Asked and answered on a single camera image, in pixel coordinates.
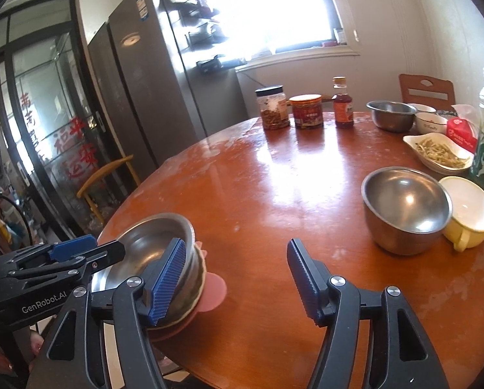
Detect wooden chair with cut-out back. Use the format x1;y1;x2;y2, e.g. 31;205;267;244
398;74;456;111

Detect cream shell-shaped plate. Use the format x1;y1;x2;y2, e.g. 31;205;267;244
161;245;208;322

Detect grey refrigerator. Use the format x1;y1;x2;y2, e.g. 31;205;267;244
87;0;251;171

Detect red tissue packet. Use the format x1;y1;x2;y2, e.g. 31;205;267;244
445;104;482;154

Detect pink bowl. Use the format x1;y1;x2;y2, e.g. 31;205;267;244
148;240;229;342

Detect black cable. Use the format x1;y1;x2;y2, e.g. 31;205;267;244
0;195;37;249

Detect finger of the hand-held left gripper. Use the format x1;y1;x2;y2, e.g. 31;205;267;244
11;240;127;288
7;235;99;271

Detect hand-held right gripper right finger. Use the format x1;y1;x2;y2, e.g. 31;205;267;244
287;239;451;389

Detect black wire basket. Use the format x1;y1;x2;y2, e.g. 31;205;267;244
196;54;249;75

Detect glass sliding door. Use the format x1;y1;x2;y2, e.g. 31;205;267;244
0;0;107;248

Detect wooden chair with curved back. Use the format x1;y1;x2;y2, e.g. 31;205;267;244
77;155;142;224

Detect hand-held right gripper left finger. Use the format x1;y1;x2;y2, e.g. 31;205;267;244
25;237;187;389

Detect yellow cup with white lid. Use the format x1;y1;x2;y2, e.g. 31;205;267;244
438;176;484;252

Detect deep steel bowl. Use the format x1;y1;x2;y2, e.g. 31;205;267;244
361;167;453;256

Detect clear jar with black lid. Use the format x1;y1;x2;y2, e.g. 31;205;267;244
254;85;291;131

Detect red-labelled jar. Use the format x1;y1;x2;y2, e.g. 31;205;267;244
288;94;324;130

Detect brown sauce bottle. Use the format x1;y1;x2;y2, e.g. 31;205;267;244
331;76;355;129

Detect small steel bowl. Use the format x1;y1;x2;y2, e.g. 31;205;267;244
366;100;418;133

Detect white dish of bean sprouts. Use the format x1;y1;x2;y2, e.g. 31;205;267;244
402;133;476;171

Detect wide steel basin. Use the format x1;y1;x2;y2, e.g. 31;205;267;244
90;213;198;330

